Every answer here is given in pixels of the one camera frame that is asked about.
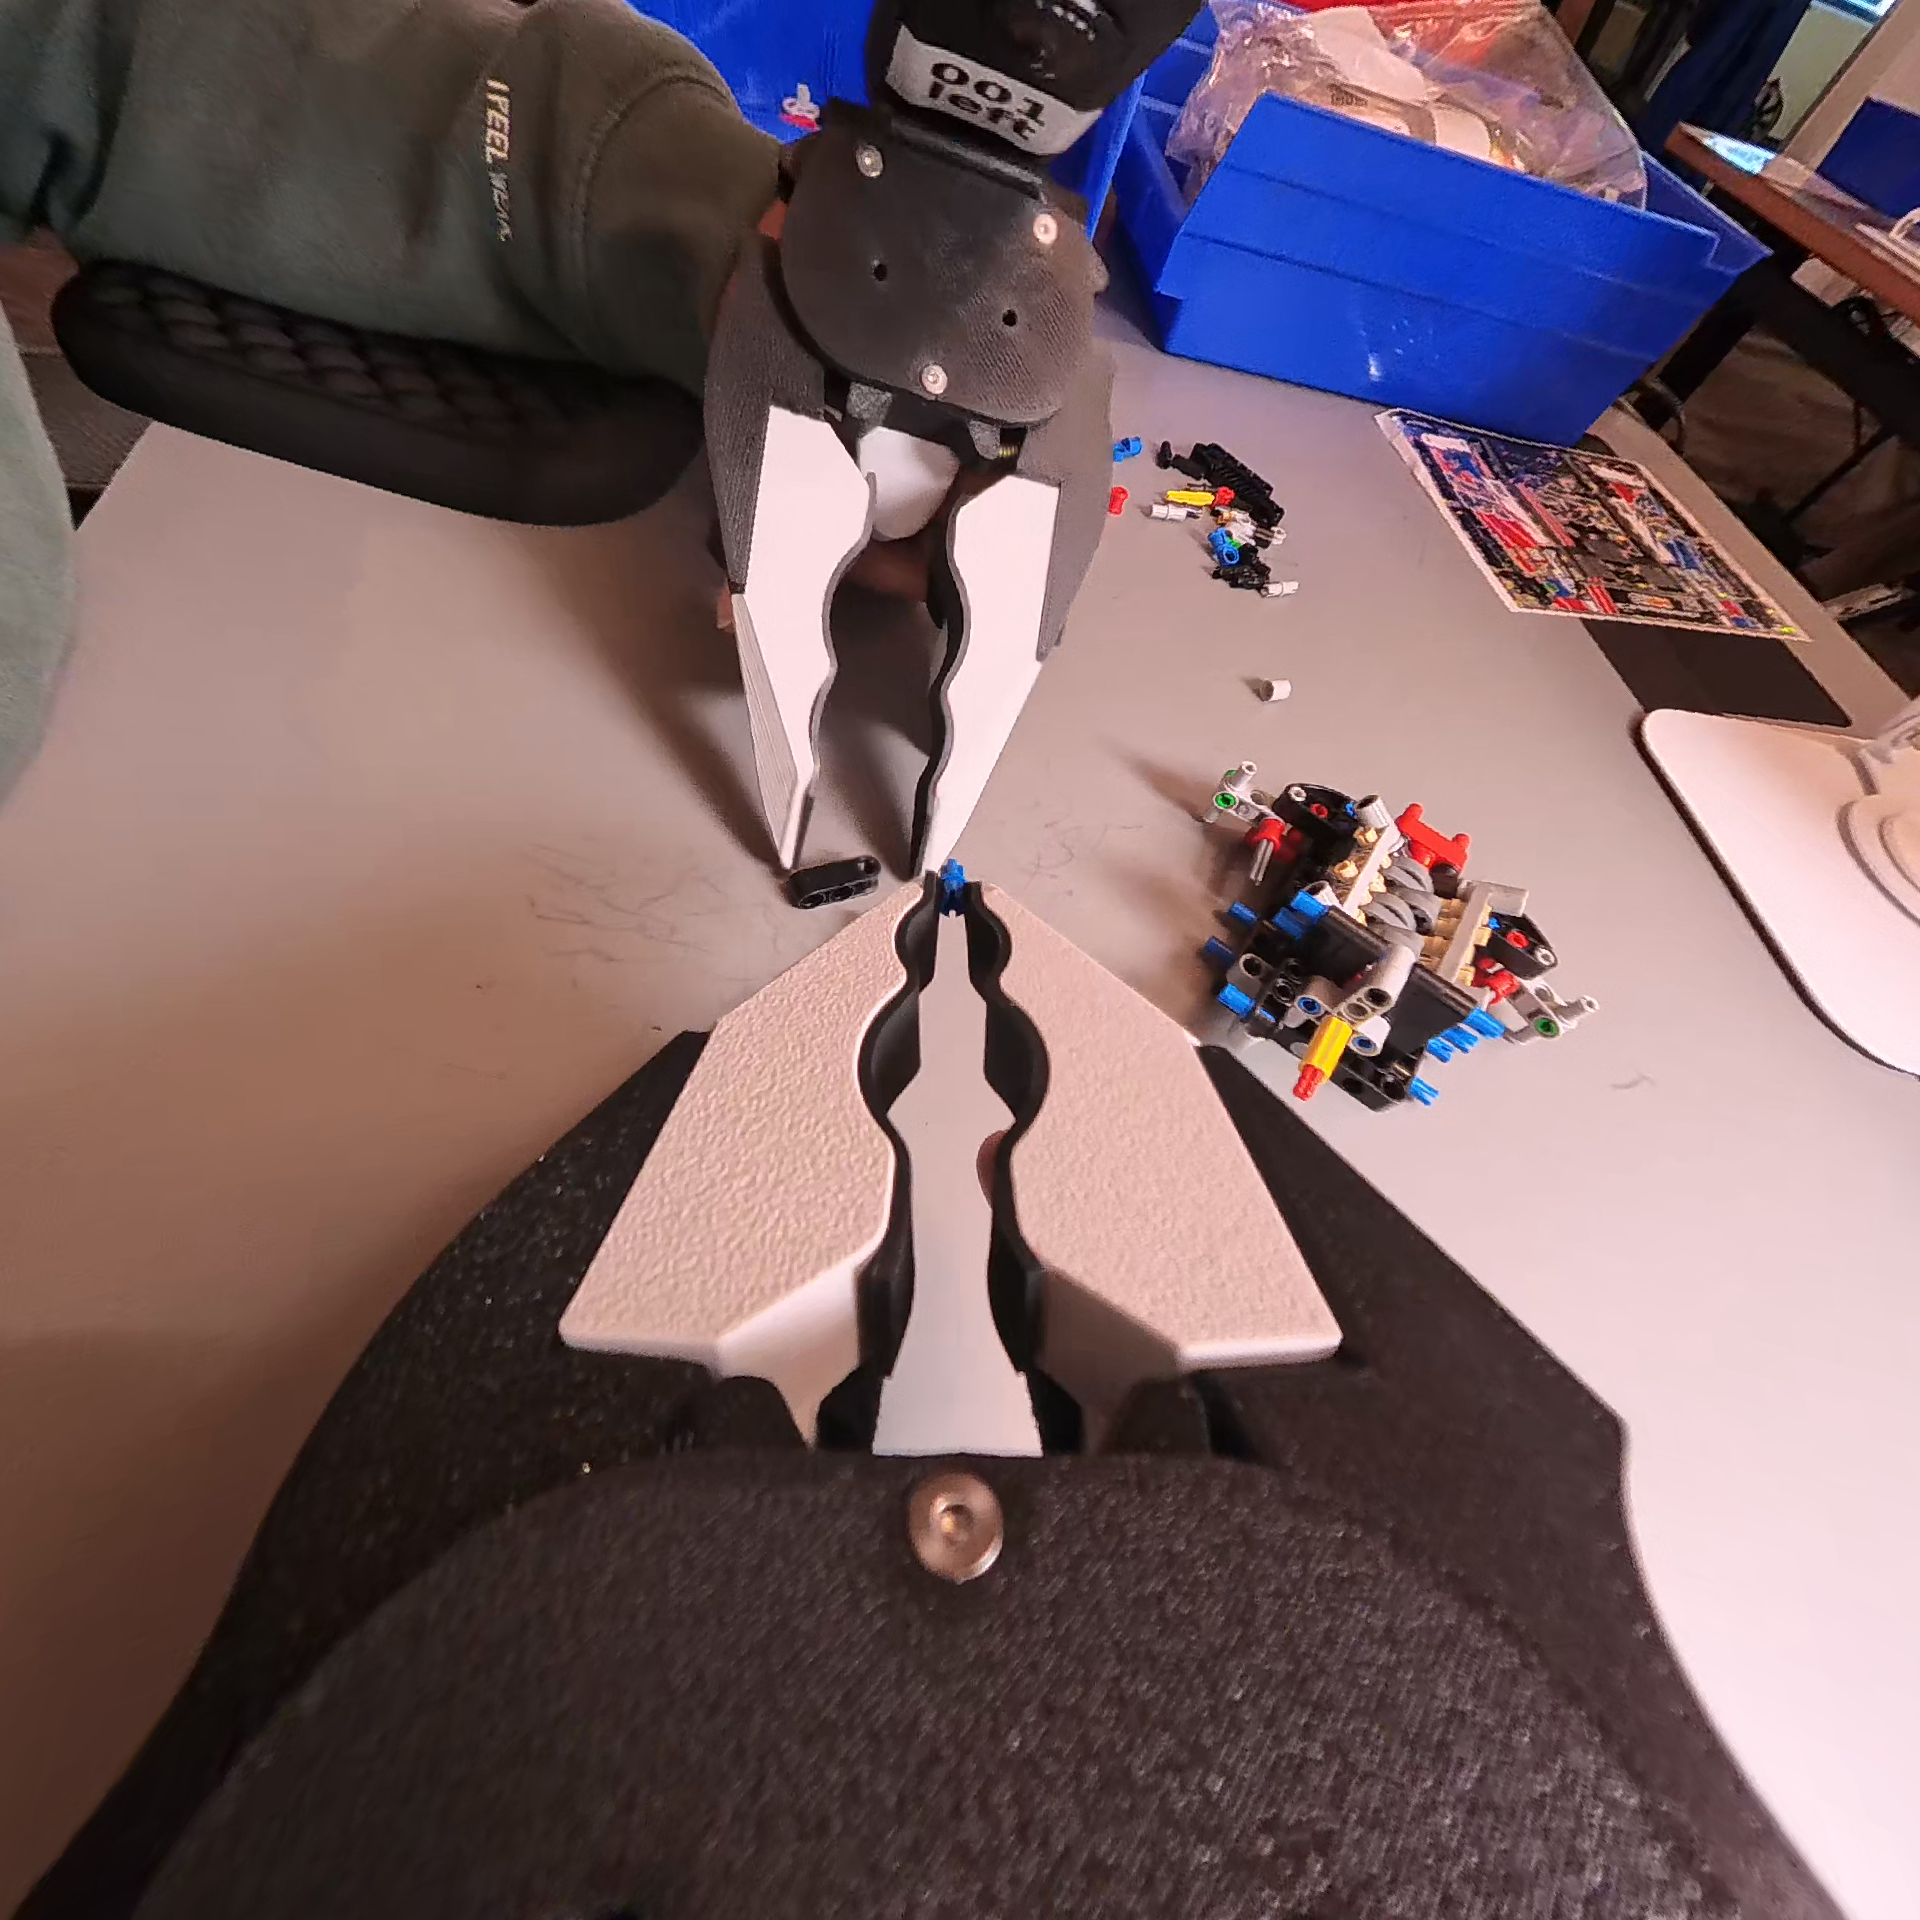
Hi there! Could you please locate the black padded armrest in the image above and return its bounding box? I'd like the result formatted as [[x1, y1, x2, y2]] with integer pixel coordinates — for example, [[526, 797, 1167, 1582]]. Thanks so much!
[[55, 264, 707, 526]]

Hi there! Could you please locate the crumpled plastic bag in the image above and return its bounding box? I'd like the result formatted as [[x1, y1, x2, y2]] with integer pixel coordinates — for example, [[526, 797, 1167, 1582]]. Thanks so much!
[[1167, 0, 1648, 206]]

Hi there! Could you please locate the small blue storage bin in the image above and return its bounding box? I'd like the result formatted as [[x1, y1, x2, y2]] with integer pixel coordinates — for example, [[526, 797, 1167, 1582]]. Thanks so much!
[[627, 0, 1186, 234]]

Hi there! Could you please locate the person's left forearm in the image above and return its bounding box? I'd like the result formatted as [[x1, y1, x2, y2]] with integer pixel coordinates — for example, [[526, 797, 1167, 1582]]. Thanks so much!
[[0, 0, 783, 394]]

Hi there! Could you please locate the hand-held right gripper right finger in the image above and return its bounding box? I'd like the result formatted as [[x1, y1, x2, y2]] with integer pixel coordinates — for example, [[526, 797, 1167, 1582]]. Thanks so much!
[[966, 878, 1344, 1454]]

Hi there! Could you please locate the multicoloured lego engine model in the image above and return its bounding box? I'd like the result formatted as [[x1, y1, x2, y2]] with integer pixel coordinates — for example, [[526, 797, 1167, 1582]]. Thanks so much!
[[1197, 764, 1599, 1115]]

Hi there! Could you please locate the printed instruction booklet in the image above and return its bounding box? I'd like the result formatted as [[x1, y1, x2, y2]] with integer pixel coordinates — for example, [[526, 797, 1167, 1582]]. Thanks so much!
[[1377, 409, 1809, 643]]

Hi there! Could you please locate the large blue storage bin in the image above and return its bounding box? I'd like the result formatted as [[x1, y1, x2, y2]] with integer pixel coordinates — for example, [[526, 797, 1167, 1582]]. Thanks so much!
[[1119, 36, 1771, 448]]

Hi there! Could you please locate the black desk mat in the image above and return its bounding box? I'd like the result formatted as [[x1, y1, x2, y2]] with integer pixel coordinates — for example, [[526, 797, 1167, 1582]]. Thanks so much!
[[1578, 596, 1858, 732]]

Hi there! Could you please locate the wooden side table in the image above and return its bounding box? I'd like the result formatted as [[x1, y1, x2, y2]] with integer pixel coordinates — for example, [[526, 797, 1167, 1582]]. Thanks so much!
[[1664, 122, 1920, 325]]

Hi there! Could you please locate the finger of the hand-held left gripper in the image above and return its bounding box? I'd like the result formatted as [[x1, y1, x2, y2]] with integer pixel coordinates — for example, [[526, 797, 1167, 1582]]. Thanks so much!
[[729, 405, 883, 873], [902, 468, 1061, 878]]

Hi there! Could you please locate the pile of loose lego pieces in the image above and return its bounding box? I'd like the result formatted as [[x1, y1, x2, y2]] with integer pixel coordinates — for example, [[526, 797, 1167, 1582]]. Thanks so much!
[[1111, 433, 1300, 596]]

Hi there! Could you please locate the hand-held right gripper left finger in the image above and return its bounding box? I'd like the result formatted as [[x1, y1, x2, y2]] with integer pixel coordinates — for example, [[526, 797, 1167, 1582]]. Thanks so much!
[[558, 878, 944, 1447]]

